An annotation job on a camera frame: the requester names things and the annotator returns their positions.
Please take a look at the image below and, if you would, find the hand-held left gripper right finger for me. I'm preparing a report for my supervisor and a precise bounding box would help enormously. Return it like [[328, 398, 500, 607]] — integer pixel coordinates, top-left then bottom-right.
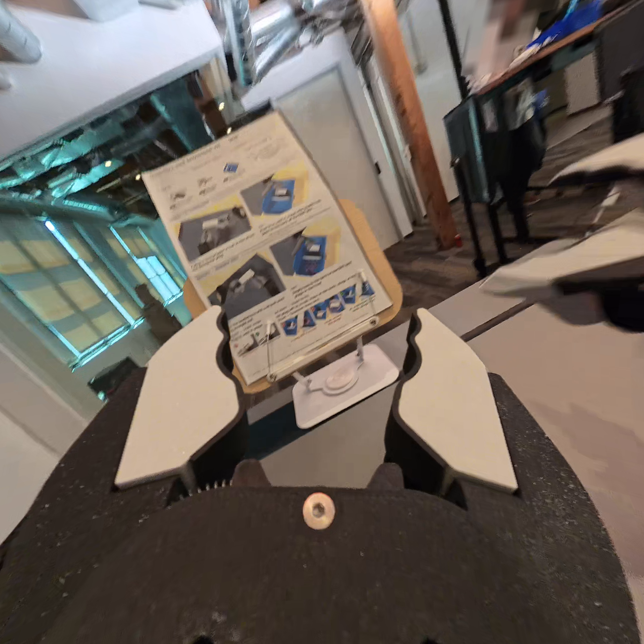
[[384, 307, 520, 498]]

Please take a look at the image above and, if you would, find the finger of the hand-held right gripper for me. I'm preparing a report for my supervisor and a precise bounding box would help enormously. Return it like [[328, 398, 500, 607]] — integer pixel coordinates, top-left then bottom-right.
[[548, 133, 644, 184], [479, 224, 644, 328]]

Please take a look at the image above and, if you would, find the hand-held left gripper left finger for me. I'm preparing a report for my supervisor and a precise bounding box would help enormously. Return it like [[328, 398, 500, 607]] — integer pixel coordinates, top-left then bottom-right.
[[115, 304, 250, 493]]

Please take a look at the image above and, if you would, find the workbench with wooden top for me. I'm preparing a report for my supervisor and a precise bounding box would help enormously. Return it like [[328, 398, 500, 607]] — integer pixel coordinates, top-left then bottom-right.
[[443, 15, 644, 275]]

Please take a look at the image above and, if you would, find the window with white blinds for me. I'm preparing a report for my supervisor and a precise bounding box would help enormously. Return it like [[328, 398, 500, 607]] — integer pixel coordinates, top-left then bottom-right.
[[0, 209, 184, 370]]

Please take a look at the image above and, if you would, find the printed instruction sheet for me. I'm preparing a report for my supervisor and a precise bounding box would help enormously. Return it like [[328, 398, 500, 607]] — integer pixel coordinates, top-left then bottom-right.
[[141, 110, 394, 385]]

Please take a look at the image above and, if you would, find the wooden pillar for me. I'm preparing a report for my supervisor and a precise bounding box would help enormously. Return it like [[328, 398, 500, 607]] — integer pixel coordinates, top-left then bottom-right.
[[361, 0, 460, 252]]

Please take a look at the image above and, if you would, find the white office pod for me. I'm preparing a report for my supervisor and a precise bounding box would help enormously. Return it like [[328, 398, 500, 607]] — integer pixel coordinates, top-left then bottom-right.
[[240, 30, 421, 252]]

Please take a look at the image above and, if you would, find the silver ventilation duct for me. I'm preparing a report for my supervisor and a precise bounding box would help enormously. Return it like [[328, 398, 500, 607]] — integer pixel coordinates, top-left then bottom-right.
[[219, 0, 363, 89]]

